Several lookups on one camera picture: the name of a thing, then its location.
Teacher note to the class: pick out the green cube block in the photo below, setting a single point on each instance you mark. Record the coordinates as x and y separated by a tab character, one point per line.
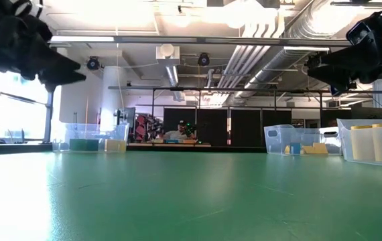
77	145

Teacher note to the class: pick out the black round ceiling speaker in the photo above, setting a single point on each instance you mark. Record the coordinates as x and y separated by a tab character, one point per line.
203	59
92	63

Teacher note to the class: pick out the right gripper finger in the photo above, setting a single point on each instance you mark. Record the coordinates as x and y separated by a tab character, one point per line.
338	57
335	78

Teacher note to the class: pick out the blue rectangular block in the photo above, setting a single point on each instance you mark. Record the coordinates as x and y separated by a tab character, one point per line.
295	149

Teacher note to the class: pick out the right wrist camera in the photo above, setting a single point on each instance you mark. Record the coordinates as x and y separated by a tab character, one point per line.
362	33

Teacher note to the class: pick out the black pipe frame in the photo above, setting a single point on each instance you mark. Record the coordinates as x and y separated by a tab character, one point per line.
244	89

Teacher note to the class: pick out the clear plastic bin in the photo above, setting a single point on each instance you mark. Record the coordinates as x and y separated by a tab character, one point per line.
87	132
278	140
345	144

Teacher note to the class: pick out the black aluminium table frame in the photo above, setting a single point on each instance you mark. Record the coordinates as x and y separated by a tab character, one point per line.
211	149

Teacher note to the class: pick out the wooden workbench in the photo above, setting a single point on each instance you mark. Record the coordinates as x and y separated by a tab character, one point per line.
171	145

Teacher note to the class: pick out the grey overhead rig crossbar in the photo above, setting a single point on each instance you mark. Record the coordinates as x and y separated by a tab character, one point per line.
211	40

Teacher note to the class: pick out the white ceiling duct box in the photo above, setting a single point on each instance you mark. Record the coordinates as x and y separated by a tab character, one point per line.
167	55

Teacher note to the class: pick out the silver ventilation duct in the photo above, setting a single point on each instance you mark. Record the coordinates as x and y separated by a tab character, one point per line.
278	63

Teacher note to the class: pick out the black partition wall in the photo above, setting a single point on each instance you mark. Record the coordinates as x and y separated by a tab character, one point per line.
216	124

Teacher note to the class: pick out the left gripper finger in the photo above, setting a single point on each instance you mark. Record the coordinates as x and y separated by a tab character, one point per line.
60	78
57	62

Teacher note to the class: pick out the person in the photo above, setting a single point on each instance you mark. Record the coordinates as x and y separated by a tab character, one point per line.
177	135

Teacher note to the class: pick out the black window frame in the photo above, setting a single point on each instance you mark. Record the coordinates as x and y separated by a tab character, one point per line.
48	114

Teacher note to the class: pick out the white ceiling pipe bundle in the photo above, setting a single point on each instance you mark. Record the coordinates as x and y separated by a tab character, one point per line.
244	60

